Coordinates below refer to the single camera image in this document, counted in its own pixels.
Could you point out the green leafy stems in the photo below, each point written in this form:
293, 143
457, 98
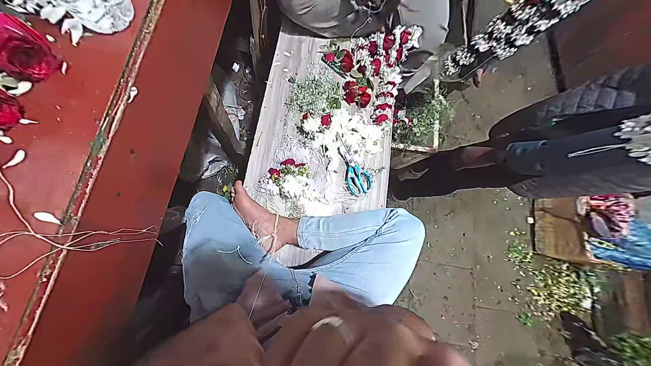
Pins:
422, 117

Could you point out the blue and pink plastic bag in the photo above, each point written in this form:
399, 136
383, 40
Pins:
628, 239

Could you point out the bunch of red roses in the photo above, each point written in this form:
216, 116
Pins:
351, 94

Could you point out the white flowers in clear plastic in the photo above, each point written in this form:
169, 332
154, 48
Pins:
104, 15

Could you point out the brown wooden post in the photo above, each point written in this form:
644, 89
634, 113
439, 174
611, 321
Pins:
256, 30

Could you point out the heap of yellow-green plant scraps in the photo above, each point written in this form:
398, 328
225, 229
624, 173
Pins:
559, 289

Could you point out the person's right hand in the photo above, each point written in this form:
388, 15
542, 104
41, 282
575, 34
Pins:
351, 340

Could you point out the scattered white petals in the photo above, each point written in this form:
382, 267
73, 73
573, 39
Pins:
47, 218

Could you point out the small red rose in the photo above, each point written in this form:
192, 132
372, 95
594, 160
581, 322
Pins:
9, 111

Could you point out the brown wooden brace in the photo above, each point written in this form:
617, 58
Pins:
221, 117

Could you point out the red and white flower garland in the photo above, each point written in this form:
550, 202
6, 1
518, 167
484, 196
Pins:
376, 66

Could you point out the brown cardboard box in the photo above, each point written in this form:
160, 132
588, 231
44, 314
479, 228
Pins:
557, 228

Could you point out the person's left hand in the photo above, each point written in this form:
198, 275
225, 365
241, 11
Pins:
218, 340

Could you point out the bunch of fine green sprigs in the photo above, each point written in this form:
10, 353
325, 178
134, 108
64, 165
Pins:
313, 94

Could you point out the green leafy plant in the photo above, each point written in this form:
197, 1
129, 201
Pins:
633, 348

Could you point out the small red and white bouquet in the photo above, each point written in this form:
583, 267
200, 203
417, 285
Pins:
289, 182

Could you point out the person's right fingers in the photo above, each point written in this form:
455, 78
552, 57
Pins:
325, 305

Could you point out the large red rose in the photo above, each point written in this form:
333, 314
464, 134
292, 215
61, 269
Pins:
25, 56

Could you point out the thin white thread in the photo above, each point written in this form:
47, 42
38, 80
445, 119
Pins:
258, 296

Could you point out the white-rimmed crate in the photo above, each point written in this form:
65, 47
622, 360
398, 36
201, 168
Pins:
436, 112

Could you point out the pale wooden bench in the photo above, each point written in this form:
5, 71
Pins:
269, 137

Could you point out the red painted table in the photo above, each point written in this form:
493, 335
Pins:
157, 127

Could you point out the white flower cluster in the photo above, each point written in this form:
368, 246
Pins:
638, 137

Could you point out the pile of white flowers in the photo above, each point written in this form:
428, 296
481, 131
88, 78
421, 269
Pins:
356, 134

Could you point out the person's left fingers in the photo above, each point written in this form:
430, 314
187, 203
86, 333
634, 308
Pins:
260, 300

